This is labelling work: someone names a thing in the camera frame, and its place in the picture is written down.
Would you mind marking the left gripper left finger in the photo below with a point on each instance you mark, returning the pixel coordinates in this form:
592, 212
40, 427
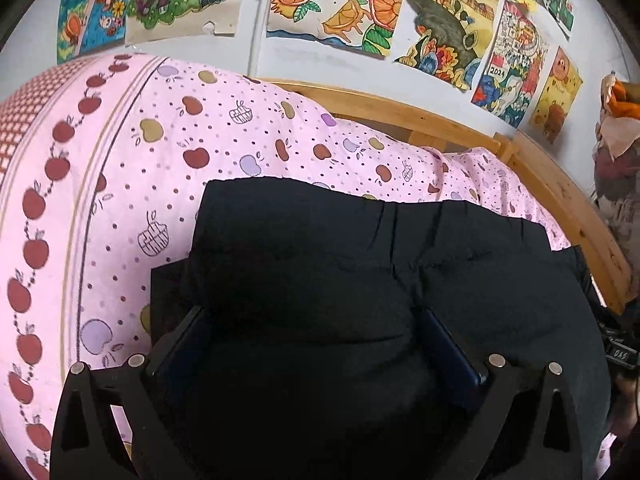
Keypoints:
107, 425

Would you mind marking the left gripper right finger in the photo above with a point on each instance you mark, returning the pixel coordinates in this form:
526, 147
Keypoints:
521, 421

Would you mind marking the black padded jacket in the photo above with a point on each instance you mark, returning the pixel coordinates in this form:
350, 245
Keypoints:
310, 360

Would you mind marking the grey bagged bundle of clothes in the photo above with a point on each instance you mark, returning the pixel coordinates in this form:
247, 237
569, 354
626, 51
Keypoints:
616, 163

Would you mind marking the person's right hand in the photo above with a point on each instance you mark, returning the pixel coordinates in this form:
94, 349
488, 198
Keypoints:
625, 409

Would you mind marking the yellow chick and bear poster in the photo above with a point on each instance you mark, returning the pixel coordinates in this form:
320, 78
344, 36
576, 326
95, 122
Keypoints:
557, 97

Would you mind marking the pink apple-print bed sheet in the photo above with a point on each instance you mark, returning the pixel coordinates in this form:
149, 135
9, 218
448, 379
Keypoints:
104, 164

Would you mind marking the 2024 calendar cartoon poster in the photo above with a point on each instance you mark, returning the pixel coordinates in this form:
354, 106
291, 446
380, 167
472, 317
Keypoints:
511, 76

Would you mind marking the dark dinosaur landscape poster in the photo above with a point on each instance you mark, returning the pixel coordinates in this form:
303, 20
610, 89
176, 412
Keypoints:
453, 36

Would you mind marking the orange fruit pattern poster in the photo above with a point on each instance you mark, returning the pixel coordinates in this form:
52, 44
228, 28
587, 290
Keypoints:
360, 25

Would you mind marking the wooden bed frame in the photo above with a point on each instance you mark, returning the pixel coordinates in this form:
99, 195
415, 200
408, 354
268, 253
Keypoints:
550, 185

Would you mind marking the white wall pipe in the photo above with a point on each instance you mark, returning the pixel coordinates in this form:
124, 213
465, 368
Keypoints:
258, 33

